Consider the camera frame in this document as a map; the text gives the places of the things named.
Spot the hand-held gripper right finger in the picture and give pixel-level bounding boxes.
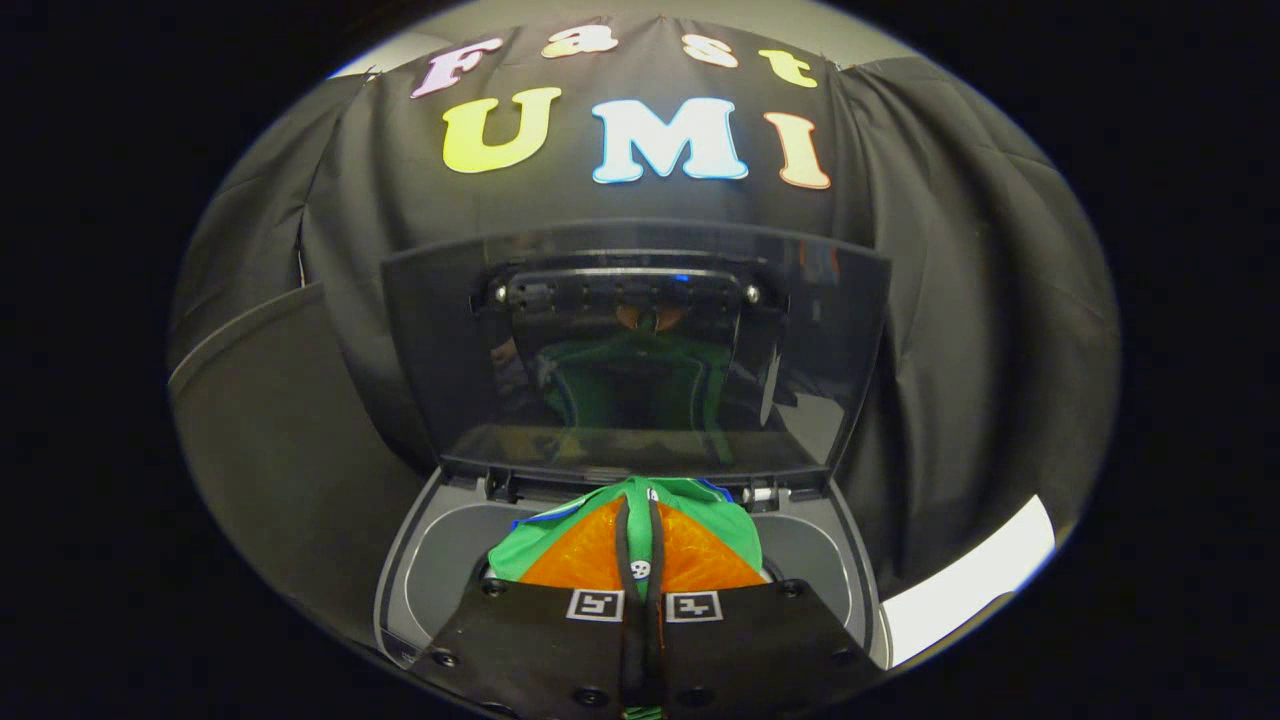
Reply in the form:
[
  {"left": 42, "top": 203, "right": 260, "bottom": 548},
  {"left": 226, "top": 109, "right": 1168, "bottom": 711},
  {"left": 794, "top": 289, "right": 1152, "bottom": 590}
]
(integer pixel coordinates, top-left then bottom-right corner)
[{"left": 643, "top": 495, "right": 888, "bottom": 720}]

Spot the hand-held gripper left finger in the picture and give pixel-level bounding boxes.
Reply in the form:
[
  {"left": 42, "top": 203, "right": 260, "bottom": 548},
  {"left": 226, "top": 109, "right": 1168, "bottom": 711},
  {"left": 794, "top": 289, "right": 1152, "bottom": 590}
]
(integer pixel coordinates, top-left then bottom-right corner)
[{"left": 405, "top": 493, "right": 643, "bottom": 720}]

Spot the green polo shirt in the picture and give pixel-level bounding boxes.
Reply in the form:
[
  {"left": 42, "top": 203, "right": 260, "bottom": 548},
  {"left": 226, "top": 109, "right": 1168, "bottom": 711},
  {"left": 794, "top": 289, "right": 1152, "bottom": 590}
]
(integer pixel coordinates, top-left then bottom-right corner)
[{"left": 487, "top": 476, "right": 766, "bottom": 586}]

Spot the grey washing machine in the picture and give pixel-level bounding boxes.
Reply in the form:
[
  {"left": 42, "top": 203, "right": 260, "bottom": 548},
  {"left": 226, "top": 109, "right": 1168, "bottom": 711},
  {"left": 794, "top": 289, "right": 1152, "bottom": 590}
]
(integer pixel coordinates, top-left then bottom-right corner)
[{"left": 374, "top": 468, "right": 893, "bottom": 671}]

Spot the white table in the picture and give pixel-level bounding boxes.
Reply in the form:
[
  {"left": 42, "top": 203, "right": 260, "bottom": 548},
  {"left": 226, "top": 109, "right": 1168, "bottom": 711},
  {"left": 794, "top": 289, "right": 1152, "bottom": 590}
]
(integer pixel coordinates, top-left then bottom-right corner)
[{"left": 880, "top": 494, "right": 1057, "bottom": 668}]

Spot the black backdrop cloth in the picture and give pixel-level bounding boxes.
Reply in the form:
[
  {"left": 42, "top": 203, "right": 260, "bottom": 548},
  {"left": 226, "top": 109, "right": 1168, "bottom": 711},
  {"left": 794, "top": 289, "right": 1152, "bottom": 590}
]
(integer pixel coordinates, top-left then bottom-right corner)
[{"left": 168, "top": 15, "right": 1121, "bottom": 601}]

